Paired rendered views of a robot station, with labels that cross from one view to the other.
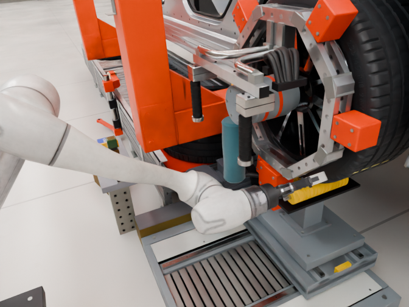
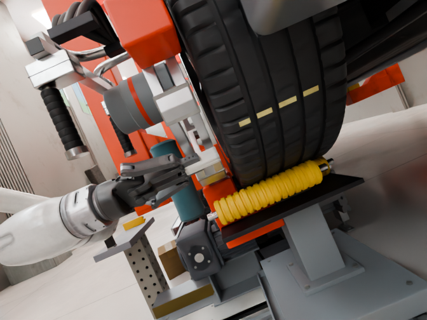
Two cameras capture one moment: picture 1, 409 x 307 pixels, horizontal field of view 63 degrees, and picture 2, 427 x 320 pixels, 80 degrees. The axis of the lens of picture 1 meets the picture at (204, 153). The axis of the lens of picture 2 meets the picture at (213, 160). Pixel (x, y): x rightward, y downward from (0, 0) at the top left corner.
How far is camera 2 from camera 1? 0.93 m
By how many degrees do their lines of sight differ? 36
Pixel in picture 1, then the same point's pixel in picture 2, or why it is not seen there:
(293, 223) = (298, 275)
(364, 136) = (125, 11)
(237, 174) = (185, 207)
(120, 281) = not seen: outside the picture
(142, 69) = (113, 136)
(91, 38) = not seen: hidden behind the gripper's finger
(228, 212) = (19, 222)
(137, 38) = (101, 112)
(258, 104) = (46, 67)
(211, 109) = not seen: hidden behind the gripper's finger
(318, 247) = (328, 312)
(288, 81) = (63, 23)
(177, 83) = (151, 141)
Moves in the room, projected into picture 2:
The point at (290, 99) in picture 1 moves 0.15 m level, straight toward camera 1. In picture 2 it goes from (164, 79) to (110, 80)
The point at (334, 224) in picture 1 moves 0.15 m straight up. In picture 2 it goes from (372, 268) to (347, 213)
